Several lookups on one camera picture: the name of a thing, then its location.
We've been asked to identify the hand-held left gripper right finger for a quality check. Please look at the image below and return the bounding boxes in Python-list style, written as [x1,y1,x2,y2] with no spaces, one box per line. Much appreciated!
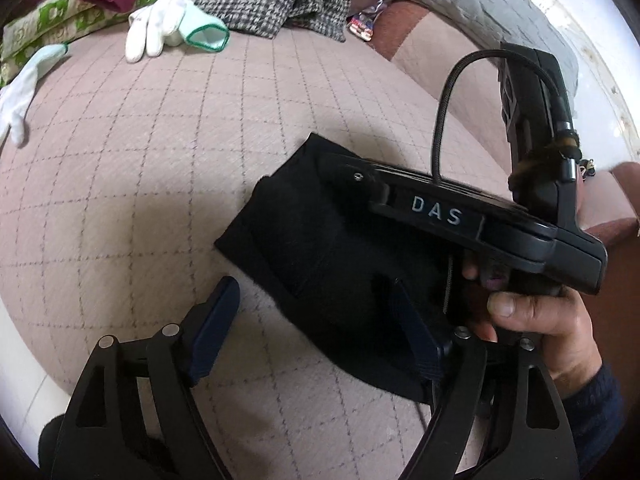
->
[392,279,581,480]

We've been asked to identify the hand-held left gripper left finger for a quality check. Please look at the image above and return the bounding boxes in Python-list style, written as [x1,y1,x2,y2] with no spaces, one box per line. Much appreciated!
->
[50,276,240,480]

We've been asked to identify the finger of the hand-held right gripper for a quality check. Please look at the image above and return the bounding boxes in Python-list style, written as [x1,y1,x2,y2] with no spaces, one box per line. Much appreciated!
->
[319,152,391,207]

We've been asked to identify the black pants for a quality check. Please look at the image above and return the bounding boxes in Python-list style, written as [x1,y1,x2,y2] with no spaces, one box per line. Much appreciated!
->
[214,132,453,406]

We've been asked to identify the person's right forearm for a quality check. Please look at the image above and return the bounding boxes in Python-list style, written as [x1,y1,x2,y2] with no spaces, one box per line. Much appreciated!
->
[560,362,627,480]

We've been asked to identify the person's right hand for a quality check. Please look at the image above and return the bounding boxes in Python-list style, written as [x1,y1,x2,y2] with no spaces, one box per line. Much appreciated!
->
[461,250,605,400]

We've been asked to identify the red snack packet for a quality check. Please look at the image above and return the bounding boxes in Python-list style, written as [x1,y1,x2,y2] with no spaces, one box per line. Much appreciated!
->
[346,0,388,43]

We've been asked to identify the brown sofa with pink cover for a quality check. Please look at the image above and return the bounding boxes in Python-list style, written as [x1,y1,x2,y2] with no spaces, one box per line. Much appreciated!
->
[0,0,640,480]

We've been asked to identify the grey quilted pillow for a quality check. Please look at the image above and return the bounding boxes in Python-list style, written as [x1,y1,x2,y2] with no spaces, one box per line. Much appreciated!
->
[372,0,581,96]

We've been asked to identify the white glove with green cuff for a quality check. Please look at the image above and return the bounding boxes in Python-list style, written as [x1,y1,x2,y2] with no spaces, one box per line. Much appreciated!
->
[0,42,69,148]
[125,0,231,64]

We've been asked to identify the green patterned cushion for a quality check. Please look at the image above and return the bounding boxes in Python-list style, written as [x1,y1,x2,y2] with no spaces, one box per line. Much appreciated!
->
[0,0,173,88]

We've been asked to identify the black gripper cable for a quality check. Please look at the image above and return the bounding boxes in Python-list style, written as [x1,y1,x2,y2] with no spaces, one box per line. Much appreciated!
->
[431,49,576,183]

